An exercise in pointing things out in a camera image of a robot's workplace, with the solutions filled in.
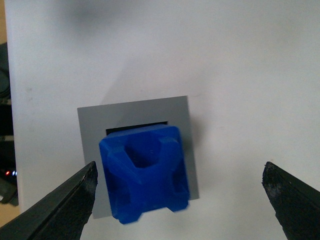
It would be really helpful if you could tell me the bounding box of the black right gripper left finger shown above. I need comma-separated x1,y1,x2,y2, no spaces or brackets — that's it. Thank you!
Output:
0,161,98,240

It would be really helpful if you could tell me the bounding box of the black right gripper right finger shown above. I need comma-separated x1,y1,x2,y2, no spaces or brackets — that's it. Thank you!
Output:
262,161,320,240

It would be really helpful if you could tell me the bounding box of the blue plastic part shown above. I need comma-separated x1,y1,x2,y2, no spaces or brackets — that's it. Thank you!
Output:
99,124,190,225

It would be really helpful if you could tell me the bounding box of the gray square base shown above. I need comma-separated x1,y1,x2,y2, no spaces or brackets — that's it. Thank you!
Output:
77,96,200,219

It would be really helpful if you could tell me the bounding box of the black electronic device with lights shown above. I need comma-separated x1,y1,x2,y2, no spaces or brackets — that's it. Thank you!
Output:
0,42,19,207

